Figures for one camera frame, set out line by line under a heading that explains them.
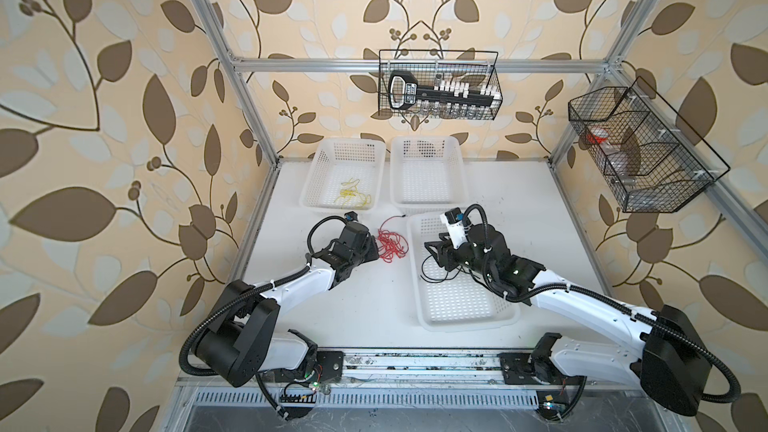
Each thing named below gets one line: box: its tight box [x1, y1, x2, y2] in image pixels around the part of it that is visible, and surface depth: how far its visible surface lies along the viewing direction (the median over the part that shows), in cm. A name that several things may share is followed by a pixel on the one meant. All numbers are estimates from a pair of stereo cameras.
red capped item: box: [586, 128, 609, 144], surface depth 84 cm
